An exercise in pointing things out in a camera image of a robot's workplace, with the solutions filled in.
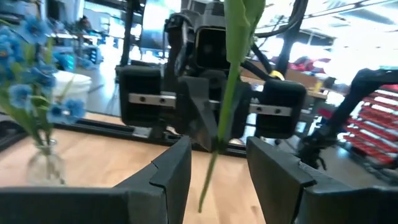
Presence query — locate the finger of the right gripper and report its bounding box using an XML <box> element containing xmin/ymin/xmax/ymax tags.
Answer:
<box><xmin>228</xmin><ymin>80</ymin><xmax>254</xmax><ymax>147</ymax></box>
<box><xmin>177</xmin><ymin>76</ymin><xmax>220</xmax><ymax>154</ymax></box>

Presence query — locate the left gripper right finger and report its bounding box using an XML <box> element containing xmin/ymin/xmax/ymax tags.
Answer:
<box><xmin>246</xmin><ymin>136</ymin><xmax>360</xmax><ymax>224</ymax></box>

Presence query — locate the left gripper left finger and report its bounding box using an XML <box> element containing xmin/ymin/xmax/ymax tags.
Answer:
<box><xmin>114</xmin><ymin>135</ymin><xmax>193</xmax><ymax>224</ymax></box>

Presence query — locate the blue artificial flower bunch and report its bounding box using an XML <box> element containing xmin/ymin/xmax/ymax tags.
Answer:
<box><xmin>0</xmin><ymin>14</ymin><xmax>87</xmax><ymax>153</ymax></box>

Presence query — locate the clear glass vase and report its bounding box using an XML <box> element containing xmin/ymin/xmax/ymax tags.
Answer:
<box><xmin>25</xmin><ymin>138</ymin><xmax>67</xmax><ymax>187</ymax></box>

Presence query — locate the white bucket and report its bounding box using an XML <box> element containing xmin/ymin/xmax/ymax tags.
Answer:
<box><xmin>52</xmin><ymin>70</ymin><xmax>93</xmax><ymax>105</ymax></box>

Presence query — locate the person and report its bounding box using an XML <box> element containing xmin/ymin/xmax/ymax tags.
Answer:
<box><xmin>76</xmin><ymin>15</ymin><xmax>94</xmax><ymax>35</ymax></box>

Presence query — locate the red bin rack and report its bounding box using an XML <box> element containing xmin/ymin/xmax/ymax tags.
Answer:
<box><xmin>341</xmin><ymin>83</ymin><xmax>398</xmax><ymax>166</ymax></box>

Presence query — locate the black metal cart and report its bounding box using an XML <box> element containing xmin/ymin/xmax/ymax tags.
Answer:
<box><xmin>297</xmin><ymin>67</ymin><xmax>398</xmax><ymax>171</ymax></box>

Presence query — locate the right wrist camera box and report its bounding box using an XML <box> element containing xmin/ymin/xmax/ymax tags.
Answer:
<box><xmin>194</xmin><ymin>26</ymin><xmax>231</xmax><ymax>71</ymax></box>

